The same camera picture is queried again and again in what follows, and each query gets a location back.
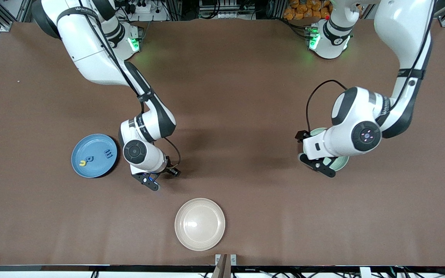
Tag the cream plate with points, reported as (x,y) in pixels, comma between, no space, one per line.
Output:
(199,224)

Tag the blue foam letter m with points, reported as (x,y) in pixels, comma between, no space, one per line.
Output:
(109,153)

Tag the green plate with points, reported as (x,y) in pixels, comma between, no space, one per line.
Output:
(342,161)

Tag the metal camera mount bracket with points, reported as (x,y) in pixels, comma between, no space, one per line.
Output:
(233,259)

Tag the orange snack pile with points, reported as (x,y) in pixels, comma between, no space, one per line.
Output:
(303,9)

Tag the yellow foam letter u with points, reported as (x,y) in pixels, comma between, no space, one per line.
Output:
(85,165)

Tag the black equipment rack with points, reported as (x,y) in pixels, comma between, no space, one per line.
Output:
(226,9)

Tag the black table edge strip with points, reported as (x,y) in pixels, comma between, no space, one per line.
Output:
(91,267)

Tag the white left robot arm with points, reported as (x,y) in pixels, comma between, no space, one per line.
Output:
(400,31)

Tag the white power strip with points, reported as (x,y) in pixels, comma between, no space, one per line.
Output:
(145,7)

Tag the blue plate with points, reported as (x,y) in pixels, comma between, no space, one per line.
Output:
(95,170)

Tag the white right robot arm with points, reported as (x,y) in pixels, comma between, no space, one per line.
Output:
(87,50)

